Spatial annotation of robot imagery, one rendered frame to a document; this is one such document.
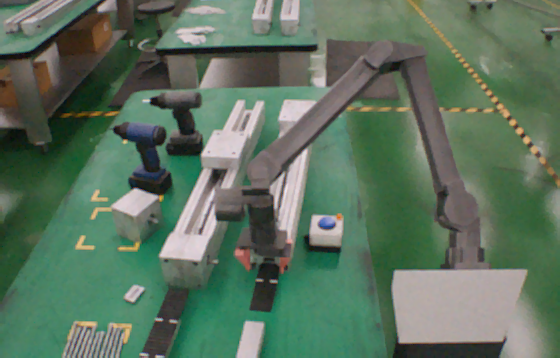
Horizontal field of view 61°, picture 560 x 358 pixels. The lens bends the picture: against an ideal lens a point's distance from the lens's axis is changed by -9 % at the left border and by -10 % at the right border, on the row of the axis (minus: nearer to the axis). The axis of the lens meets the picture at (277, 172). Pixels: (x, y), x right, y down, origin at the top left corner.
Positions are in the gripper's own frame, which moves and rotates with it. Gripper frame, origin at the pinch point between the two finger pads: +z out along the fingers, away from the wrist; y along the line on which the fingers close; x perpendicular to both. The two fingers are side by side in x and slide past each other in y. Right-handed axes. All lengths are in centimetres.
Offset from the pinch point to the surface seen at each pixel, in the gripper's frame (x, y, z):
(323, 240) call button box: -12.3, -12.8, 0.8
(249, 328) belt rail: 17.6, 0.9, 1.7
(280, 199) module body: -26.8, -0.2, -1.0
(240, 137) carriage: -49, 14, -8
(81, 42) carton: -331, 224, 47
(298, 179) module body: -32.9, -4.6, -3.8
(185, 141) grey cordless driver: -58, 36, -1
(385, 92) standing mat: -300, -49, 81
